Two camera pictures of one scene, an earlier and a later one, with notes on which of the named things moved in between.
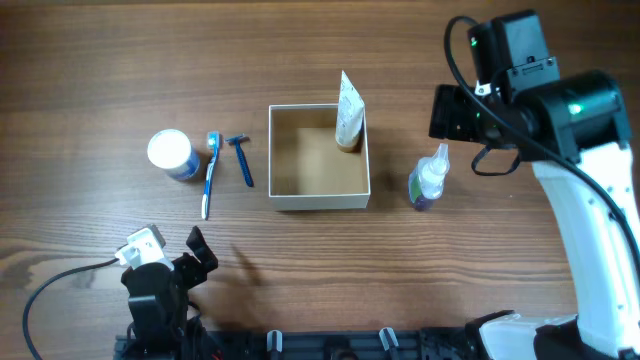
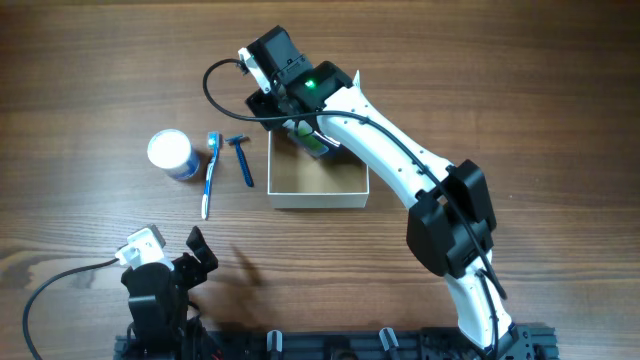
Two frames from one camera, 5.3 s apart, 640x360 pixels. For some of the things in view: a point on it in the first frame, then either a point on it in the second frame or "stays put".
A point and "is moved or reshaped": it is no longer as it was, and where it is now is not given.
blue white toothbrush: (214, 145) stays put
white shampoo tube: (350, 119) is moved or reshaped
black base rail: (406, 344) stays put
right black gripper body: (462, 120) → (264, 105)
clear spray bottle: (426, 181) is moved or reshaped
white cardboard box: (306, 169) stays put
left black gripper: (196, 273) stays put
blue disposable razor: (235, 141) stays put
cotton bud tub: (171, 150) stays put
